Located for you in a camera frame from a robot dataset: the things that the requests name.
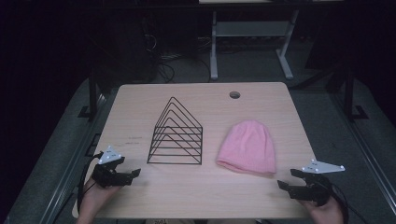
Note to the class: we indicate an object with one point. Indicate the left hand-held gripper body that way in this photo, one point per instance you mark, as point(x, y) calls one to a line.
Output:
point(106, 175)

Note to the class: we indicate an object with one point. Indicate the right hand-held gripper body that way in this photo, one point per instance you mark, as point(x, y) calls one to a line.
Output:
point(316, 186)

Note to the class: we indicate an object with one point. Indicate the person's left hand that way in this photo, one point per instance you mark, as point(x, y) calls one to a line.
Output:
point(98, 197)

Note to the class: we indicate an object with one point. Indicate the person's right hand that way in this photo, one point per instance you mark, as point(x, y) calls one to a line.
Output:
point(323, 213)

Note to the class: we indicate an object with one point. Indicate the pink knitted beanie hat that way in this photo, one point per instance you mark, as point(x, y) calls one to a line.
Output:
point(247, 147)

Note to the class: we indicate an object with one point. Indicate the black metal stand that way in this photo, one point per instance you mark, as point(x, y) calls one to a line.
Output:
point(349, 93)
point(92, 93)

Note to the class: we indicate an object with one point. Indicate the grey metal rail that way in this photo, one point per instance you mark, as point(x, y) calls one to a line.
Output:
point(367, 149)
point(67, 174)

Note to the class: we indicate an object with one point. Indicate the white metal desk frame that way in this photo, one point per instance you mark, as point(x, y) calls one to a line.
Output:
point(249, 28)

